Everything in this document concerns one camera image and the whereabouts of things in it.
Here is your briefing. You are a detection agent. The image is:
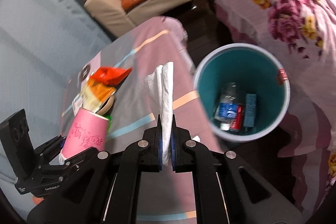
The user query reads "pink paper cup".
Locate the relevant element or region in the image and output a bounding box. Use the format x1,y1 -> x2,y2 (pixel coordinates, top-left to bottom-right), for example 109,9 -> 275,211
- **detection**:
60,108 -> 108,160

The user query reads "white tissue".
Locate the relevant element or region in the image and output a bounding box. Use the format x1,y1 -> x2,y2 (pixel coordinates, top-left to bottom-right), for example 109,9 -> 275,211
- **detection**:
144,62 -> 174,165

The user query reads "red snack bag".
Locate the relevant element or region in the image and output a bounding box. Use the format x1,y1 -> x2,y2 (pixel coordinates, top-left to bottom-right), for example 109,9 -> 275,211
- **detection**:
90,67 -> 132,86

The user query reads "teal white trash bin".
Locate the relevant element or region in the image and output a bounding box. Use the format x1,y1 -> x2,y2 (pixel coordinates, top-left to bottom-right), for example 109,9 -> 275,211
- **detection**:
194,43 -> 290,143

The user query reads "person's hand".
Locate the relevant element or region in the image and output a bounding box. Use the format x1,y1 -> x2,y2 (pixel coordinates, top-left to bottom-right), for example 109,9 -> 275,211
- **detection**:
32,196 -> 45,205

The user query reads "pink grey checked tablecloth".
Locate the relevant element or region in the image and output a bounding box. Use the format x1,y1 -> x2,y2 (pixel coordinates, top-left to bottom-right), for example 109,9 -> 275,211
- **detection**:
60,16 -> 219,223

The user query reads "green round jelly cup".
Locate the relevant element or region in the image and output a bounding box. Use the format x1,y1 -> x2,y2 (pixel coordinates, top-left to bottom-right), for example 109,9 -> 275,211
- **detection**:
105,114 -> 112,132

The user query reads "plastic water bottle blue label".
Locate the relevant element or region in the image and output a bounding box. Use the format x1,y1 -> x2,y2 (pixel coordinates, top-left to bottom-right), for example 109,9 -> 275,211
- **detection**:
214,83 -> 239,123

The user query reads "red can in bin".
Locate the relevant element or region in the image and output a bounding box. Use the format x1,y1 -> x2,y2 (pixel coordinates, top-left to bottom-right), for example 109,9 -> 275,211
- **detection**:
230,105 -> 244,132

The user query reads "white medicine box blue print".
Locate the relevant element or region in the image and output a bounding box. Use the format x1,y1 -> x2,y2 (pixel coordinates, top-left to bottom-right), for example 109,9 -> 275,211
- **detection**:
72,94 -> 84,116

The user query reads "orange cream snack bag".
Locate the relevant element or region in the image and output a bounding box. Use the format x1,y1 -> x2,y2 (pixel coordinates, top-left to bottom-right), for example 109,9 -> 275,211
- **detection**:
79,79 -> 117,114

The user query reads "teal box in bin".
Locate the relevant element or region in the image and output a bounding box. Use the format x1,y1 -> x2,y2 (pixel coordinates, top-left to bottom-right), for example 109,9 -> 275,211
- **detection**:
243,94 -> 257,128

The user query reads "floral pink bed quilt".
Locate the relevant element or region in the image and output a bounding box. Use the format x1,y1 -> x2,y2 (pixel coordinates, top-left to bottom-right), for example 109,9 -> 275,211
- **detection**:
214,0 -> 335,219

